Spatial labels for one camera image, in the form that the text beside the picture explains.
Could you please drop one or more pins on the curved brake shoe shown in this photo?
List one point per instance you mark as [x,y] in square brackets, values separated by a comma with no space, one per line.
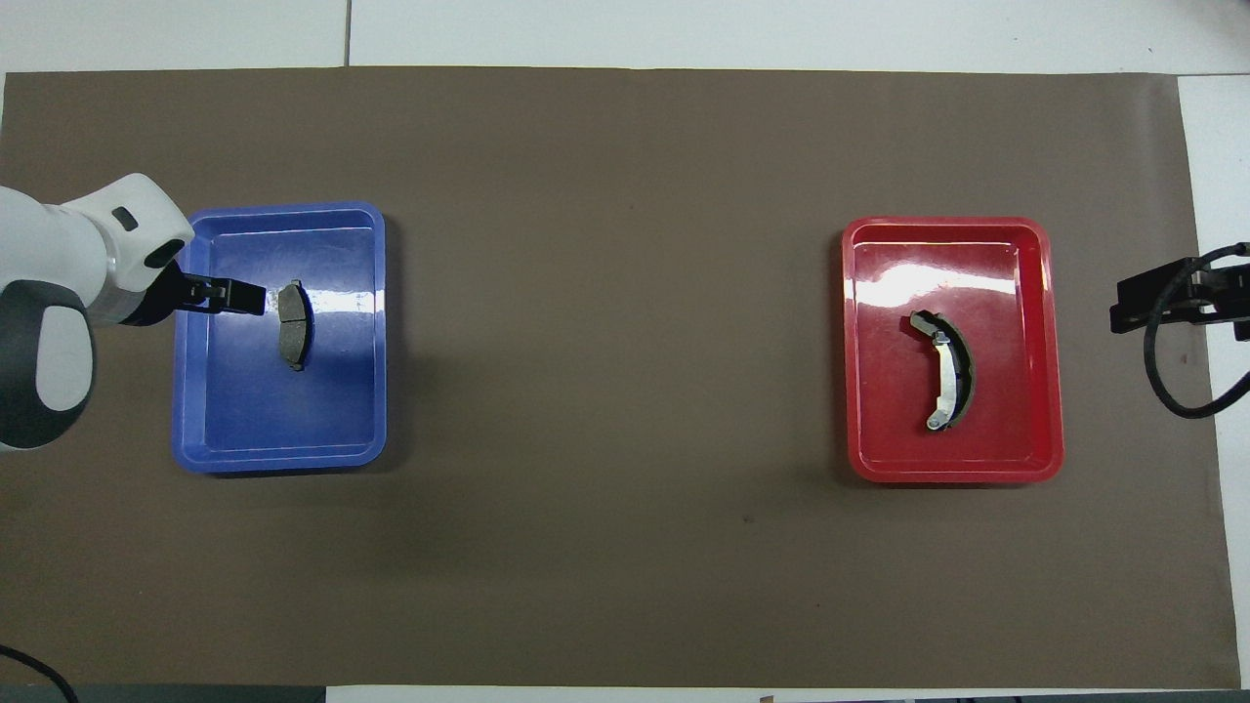
[949,386]

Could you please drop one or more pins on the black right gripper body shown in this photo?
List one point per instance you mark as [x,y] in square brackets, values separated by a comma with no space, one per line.
[1226,293]

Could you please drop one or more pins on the blue plastic tray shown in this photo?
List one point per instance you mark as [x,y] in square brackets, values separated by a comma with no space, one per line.
[293,420]

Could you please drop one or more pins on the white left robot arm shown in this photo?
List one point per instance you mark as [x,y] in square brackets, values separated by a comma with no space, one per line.
[59,244]

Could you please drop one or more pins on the grey brake pad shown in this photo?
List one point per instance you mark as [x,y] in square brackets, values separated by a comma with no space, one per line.
[291,327]

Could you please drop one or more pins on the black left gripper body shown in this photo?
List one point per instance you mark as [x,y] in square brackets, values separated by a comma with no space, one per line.
[176,298]

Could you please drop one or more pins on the red plastic tray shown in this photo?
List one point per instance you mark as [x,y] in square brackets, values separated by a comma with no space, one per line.
[1016,430]

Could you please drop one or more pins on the brown table mat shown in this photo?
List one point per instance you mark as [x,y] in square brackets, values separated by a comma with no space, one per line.
[625,146]

